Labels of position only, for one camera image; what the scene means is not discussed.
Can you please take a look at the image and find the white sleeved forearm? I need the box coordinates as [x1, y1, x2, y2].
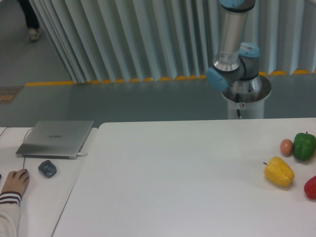
[0, 192, 22, 237]

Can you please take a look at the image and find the walking person's leg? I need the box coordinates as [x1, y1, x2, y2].
[18, 0, 40, 42]

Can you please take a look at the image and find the black mouse cable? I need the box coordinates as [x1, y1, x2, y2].
[0, 126, 35, 170]

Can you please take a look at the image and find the white folding partition screen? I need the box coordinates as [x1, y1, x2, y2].
[31, 0, 316, 83]

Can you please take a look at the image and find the green bell pepper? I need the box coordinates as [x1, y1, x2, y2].
[293, 132, 316, 161]

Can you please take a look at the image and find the dark grey small tray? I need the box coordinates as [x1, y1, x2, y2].
[38, 160, 57, 178]

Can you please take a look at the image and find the silver closed laptop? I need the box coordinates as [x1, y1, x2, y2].
[16, 120, 93, 159]

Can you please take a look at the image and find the red bell pepper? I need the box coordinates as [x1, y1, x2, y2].
[304, 176, 316, 199]

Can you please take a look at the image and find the brown egg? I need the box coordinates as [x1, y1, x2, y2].
[280, 139, 294, 157]

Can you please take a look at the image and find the person's hand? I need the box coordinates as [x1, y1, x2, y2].
[1, 169, 30, 196]

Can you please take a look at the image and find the yellow bell pepper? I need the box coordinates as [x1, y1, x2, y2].
[264, 157, 295, 187]

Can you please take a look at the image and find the black base cable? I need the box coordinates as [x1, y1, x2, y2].
[235, 93, 243, 120]

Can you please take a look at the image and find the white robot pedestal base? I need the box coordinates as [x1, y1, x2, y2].
[222, 75, 272, 119]

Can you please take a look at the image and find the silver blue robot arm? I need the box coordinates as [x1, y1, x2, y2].
[206, 0, 260, 91]

